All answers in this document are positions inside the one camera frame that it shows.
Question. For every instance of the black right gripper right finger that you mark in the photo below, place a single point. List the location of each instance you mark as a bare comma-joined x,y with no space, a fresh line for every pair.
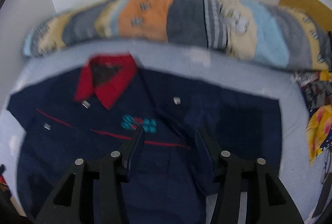
248,190

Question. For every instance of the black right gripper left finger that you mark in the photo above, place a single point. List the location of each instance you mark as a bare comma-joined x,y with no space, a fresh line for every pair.
71,200

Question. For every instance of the navy shirt with red collar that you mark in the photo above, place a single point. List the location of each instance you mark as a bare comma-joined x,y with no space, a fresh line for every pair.
90,111

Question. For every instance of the colourful patterned cloth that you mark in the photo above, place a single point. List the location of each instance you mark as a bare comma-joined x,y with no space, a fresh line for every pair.
315,87

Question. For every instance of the patchwork striped pillow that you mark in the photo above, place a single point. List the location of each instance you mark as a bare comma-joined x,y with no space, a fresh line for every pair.
272,35

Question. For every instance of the wooden headboard panel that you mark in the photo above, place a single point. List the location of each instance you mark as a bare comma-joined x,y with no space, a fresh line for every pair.
316,9

